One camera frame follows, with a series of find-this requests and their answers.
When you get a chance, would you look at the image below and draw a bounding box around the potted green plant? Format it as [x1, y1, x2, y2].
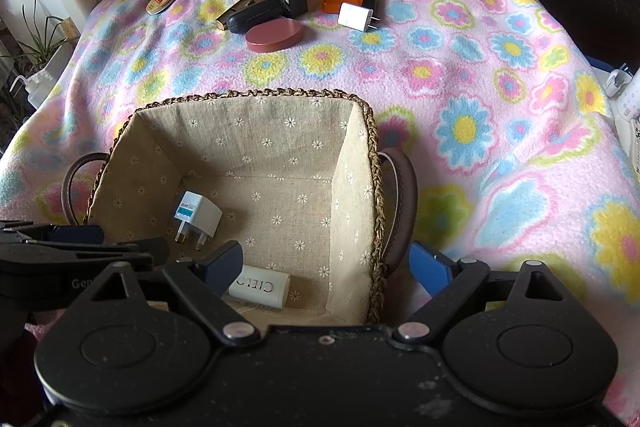
[0, 0, 76, 68]

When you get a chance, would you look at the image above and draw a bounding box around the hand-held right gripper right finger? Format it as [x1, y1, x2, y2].
[392, 243, 585, 346]

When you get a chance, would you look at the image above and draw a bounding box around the gold lipstick tube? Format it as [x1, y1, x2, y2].
[216, 0, 254, 28]

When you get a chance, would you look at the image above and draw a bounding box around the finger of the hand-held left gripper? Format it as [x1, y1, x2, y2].
[0, 239, 169, 275]
[0, 220, 104, 245]

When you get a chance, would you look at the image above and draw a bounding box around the white plastic appliance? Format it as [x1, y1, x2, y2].
[602, 64, 640, 188]

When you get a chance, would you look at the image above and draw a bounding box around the white plug adapter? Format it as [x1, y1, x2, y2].
[172, 190, 223, 253]

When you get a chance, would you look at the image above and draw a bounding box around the white cylindrical tube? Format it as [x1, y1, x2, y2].
[227, 264, 292, 308]

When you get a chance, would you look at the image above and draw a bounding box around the pink oval case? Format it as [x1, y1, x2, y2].
[245, 18, 304, 54]

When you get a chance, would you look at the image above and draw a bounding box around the white wall charger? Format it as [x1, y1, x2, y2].
[337, 3, 378, 30]

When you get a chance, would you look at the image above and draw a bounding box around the white plastic jug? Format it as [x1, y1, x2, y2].
[7, 42, 76, 108]

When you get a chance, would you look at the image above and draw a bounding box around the floral fleece blanket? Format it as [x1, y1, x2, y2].
[0, 0, 640, 408]

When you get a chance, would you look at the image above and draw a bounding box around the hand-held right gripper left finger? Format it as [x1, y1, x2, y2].
[70, 241, 262, 348]

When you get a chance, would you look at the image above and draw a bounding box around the woven basket with fabric liner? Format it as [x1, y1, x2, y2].
[62, 89, 418, 325]

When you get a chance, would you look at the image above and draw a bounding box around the black oblong case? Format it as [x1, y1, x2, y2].
[225, 0, 289, 32]

